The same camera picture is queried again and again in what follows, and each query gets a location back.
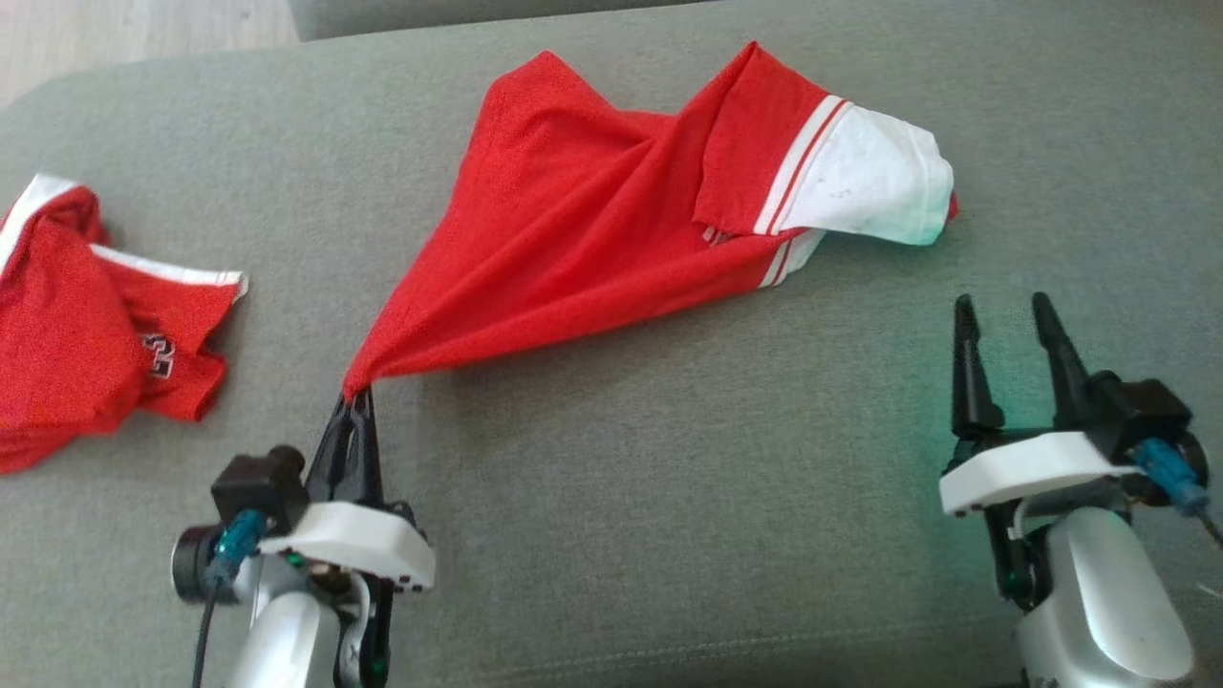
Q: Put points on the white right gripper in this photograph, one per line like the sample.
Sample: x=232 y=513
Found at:
x=1022 y=463

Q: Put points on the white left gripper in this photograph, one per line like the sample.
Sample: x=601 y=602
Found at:
x=363 y=540

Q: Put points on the red shorts with white stripe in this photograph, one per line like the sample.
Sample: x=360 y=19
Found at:
x=67 y=334

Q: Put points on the red jersey with white panels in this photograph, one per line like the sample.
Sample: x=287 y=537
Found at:
x=573 y=239

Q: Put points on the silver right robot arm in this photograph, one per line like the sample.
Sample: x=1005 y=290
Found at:
x=1108 y=602

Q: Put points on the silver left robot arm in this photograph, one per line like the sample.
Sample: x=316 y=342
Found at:
x=287 y=631

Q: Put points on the grey sofa seat cushion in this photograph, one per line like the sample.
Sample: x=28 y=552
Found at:
x=669 y=478

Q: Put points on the grey sofa back cushion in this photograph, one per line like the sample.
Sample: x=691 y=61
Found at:
x=430 y=14

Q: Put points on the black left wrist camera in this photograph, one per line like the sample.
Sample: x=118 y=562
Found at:
x=253 y=487

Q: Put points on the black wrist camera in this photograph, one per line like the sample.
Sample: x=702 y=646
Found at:
x=1147 y=411
x=253 y=487

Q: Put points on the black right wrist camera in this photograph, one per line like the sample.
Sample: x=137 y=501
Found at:
x=1147 y=411

